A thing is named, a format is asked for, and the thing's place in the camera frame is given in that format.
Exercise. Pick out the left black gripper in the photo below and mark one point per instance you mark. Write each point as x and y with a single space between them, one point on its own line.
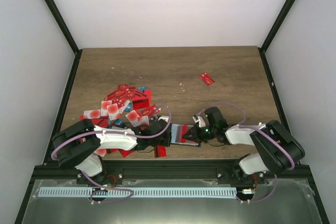
167 141

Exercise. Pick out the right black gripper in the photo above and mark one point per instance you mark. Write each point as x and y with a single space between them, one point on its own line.
197 139

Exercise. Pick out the black leather card holder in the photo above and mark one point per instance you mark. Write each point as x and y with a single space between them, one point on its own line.
173 136

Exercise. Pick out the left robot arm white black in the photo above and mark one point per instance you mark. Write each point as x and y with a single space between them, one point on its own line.
79 146

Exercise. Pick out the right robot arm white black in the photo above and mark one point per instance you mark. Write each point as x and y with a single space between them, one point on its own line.
277 149

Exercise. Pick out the red card black stripe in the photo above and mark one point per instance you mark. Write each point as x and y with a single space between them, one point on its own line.
160 151

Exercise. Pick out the red VIP card centre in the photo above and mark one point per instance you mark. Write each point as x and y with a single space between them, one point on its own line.
150 111

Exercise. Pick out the white red circle card centre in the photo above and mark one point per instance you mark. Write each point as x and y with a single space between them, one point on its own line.
133 116

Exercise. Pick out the white red circle card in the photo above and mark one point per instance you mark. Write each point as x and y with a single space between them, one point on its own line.
91 114
133 116
113 111

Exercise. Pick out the blue card top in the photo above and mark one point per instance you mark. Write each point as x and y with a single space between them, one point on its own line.
143 88

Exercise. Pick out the white red circle card upper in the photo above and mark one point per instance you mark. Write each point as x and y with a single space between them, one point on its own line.
113 111

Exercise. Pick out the red VIP card top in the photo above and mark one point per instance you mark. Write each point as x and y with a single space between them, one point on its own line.
117 94

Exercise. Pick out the lone red VIP card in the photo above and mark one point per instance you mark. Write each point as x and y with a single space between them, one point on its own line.
206 78

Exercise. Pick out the white red circle card left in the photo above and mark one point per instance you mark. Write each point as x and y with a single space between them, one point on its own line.
91 114

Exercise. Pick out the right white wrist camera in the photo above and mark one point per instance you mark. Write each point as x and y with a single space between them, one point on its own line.
199 121

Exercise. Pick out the light blue slotted cable duct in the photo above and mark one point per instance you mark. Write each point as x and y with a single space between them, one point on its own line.
139 192

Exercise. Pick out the black aluminium frame rail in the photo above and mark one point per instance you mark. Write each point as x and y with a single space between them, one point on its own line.
219 170

